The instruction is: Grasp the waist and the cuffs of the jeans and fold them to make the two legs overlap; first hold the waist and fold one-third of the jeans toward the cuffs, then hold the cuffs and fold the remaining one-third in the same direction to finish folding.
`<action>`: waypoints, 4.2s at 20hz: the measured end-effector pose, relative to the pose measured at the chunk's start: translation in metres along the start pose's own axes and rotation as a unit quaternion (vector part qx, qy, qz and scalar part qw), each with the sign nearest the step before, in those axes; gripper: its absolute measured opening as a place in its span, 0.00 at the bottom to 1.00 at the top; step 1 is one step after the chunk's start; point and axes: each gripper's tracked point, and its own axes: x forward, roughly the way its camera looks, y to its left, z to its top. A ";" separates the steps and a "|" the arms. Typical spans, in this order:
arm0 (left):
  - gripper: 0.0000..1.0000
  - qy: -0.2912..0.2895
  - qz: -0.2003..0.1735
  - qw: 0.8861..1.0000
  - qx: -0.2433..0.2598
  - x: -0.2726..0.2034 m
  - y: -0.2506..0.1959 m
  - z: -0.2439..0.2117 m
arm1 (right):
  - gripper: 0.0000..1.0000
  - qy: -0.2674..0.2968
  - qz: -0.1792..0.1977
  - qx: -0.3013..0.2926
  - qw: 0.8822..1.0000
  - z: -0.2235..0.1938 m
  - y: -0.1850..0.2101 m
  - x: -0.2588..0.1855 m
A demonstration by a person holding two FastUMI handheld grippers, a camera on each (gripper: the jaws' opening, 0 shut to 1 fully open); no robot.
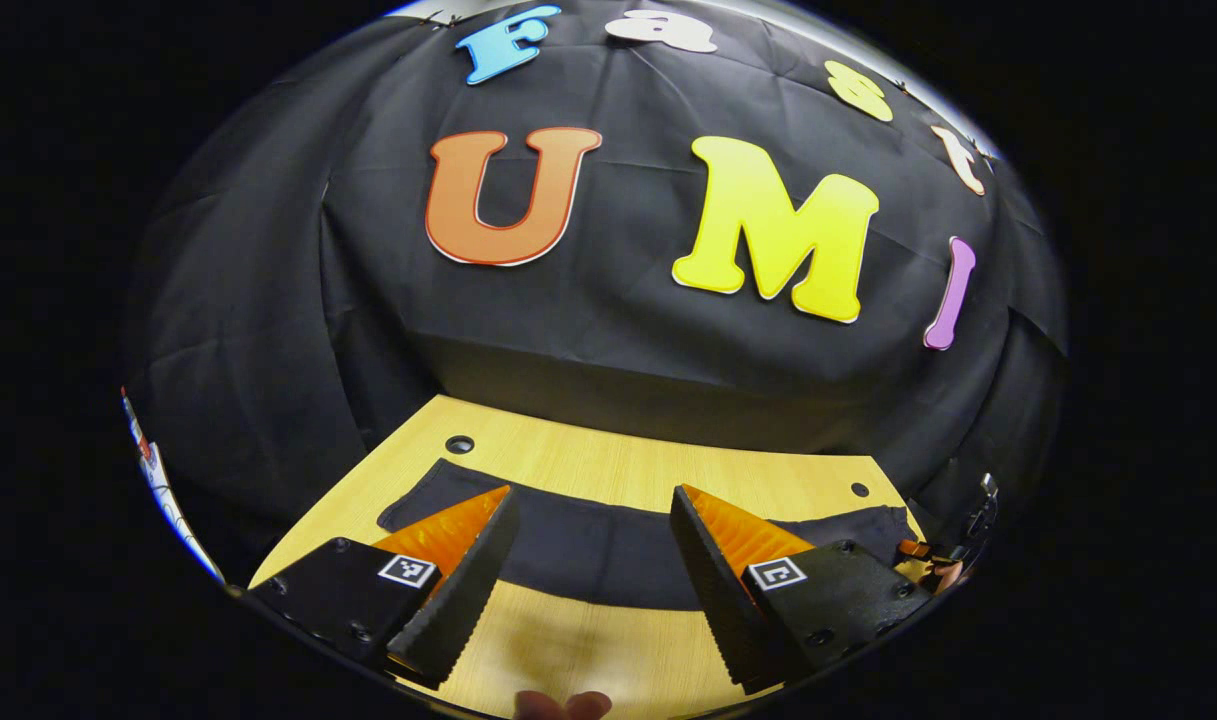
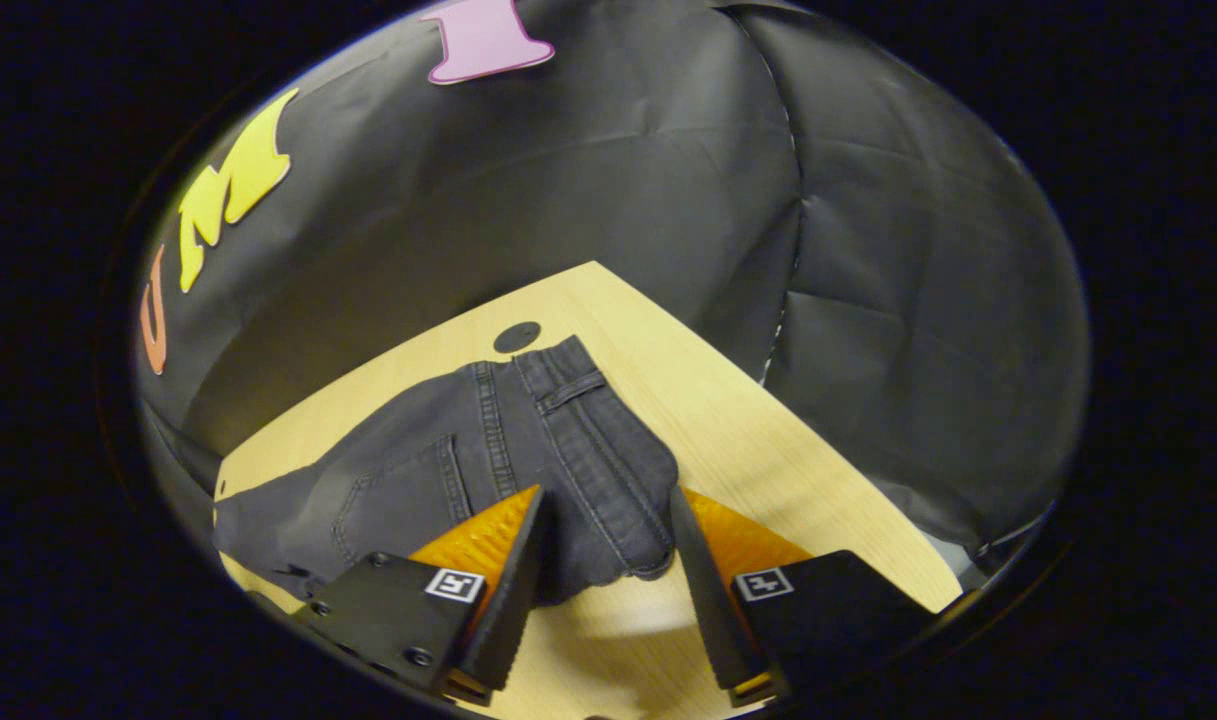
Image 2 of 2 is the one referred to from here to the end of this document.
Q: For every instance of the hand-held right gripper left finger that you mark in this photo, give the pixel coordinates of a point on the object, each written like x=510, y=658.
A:
x=513, y=600

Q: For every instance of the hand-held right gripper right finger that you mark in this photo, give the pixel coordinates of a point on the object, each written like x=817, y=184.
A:
x=713, y=600

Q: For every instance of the dark grey jeans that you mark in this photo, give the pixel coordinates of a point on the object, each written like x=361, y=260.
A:
x=418, y=470

